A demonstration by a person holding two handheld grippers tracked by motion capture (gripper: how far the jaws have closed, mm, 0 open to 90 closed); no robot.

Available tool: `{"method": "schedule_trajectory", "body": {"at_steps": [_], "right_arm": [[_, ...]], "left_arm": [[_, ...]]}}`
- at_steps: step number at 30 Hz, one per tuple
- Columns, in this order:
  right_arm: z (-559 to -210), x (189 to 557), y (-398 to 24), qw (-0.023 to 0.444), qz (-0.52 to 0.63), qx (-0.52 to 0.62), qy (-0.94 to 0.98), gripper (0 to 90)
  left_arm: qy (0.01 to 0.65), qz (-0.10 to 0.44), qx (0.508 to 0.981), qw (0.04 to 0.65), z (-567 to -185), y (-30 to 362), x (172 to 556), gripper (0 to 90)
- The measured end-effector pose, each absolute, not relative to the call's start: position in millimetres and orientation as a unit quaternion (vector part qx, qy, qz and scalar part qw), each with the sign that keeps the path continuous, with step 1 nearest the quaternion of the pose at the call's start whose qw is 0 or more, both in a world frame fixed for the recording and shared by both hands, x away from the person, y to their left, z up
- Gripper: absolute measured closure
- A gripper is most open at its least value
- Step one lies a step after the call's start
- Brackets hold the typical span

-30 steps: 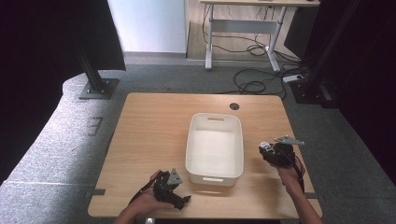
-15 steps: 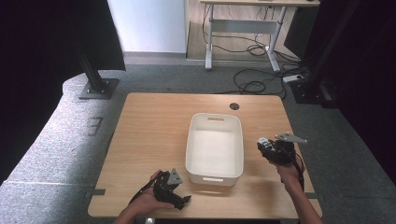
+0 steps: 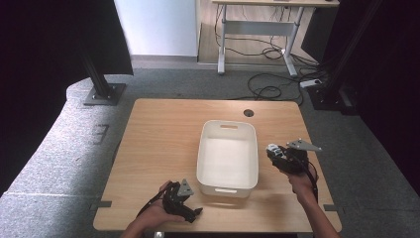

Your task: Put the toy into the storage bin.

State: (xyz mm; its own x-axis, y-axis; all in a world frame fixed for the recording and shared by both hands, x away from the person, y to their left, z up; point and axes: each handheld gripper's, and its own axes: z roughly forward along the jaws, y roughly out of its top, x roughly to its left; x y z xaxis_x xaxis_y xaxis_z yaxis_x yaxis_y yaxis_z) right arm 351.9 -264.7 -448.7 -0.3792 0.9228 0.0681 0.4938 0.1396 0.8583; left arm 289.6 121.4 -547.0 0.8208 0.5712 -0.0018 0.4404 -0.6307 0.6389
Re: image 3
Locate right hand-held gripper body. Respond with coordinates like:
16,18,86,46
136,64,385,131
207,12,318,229
274,138,323,176

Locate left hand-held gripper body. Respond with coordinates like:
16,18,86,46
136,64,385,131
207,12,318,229
162,178,196,218

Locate white toy car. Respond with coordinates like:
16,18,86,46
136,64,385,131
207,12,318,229
265,143,285,159

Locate white plastic basket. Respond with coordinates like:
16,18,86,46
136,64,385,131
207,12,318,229
196,119,260,199

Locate person's left hand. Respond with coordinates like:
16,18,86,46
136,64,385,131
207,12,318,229
140,179,186,230

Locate person's right hand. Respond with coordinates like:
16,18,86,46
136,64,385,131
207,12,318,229
286,168,318,203

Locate white power strip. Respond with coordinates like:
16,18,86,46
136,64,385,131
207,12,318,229
299,78,323,89

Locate black metal stand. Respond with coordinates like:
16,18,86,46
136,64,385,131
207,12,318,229
306,0,384,112
78,49,127,107

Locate white-legged wooden desk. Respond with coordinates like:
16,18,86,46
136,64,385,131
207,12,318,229
211,0,341,77

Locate black curtain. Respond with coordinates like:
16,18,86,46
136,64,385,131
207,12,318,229
336,0,420,196
0,0,135,196

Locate white panel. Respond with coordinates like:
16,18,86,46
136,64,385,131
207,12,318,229
113,0,200,58

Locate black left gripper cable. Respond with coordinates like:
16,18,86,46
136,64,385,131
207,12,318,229
137,188,173,218

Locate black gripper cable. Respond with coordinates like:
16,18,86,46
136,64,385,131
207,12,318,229
137,188,173,218
290,153,320,203

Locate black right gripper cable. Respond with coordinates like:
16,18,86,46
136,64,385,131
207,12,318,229
290,153,320,203

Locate black floor cables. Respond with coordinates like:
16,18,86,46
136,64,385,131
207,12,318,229
227,46,328,107

